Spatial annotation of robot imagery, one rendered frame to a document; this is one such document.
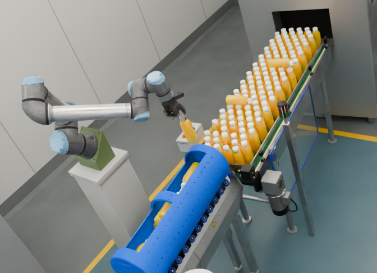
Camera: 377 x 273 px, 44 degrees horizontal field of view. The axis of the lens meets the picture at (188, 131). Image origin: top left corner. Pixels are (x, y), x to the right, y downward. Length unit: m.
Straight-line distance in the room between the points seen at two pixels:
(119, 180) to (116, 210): 0.22
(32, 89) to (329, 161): 2.72
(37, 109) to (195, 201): 0.98
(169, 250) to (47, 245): 2.40
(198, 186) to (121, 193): 0.87
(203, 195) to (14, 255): 1.89
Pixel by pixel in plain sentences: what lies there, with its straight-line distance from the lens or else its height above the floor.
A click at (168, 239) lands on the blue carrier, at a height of 1.16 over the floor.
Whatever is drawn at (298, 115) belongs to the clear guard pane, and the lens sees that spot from 3.47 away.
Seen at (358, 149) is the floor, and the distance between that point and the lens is 4.42.
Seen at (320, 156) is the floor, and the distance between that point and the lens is 4.39.
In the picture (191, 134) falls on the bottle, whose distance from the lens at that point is 2.84.
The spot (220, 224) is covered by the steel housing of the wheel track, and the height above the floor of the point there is 0.84.
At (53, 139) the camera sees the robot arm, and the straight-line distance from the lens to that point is 3.12.
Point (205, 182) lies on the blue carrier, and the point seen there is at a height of 1.16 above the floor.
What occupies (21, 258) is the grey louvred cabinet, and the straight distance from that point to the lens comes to 4.09.
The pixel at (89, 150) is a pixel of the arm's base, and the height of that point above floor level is 1.27.
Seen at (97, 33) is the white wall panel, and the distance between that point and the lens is 5.74.
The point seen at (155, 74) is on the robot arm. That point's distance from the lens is 2.57.
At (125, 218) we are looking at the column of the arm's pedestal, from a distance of 3.46.
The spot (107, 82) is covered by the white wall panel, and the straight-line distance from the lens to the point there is 5.87.
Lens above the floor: 2.93
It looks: 35 degrees down
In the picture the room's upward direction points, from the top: 21 degrees counter-clockwise
